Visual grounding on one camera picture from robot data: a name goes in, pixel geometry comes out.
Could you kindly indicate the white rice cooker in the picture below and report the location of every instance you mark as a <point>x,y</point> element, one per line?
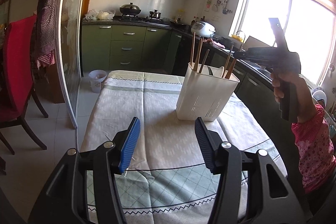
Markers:
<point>203,29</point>

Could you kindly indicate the white trash bin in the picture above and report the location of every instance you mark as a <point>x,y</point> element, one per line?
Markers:
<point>96,78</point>

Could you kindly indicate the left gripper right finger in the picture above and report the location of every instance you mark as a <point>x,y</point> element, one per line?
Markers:
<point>270,197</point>

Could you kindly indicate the person's right hand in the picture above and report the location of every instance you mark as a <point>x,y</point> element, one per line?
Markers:
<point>306,108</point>

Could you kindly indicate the plastic bags on counter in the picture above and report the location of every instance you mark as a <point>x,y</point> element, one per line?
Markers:
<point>99,15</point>

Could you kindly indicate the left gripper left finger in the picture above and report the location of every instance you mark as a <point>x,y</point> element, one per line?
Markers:
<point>63,198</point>

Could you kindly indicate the hanging checkered apron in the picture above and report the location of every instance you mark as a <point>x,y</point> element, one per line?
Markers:
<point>45,44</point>

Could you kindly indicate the yellow basket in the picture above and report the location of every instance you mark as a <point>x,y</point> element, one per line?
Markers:
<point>239,35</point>

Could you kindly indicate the hanging wall utensils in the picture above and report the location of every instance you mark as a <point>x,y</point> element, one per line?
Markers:
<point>218,4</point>

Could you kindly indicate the floral sliding glass door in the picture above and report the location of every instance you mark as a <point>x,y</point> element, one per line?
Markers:
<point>67,53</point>

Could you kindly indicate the gas stove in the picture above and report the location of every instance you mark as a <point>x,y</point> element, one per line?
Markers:
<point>137,19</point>

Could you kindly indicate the wooden cutting board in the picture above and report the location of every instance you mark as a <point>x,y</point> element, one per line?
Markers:
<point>252,42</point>

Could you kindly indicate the pink cloth on counter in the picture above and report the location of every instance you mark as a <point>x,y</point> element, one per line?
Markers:
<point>214,43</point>

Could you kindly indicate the white spoon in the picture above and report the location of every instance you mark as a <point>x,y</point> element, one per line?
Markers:
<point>217,72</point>

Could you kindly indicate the red chair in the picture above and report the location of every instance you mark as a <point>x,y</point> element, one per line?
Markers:
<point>18,78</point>

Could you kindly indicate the white plastic utensil holder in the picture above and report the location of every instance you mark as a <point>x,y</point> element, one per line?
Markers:
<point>203,95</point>

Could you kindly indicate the pink right sleeve forearm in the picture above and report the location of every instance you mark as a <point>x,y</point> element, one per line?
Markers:
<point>316,151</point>

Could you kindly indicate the wooden chopstick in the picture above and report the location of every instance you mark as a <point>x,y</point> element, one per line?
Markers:
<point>227,62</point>
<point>228,75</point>
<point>204,60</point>
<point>195,68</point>
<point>192,49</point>

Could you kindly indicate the metal fork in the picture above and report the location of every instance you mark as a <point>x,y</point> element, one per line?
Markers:
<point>210,71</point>

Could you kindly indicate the green lower cabinets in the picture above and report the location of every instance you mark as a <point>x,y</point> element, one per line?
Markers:
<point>115,45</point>

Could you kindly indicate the black wok with lid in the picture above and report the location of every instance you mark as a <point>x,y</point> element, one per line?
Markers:
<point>130,9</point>

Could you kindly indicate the patterned tablecloth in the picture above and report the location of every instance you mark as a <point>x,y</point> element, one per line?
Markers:
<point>167,180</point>

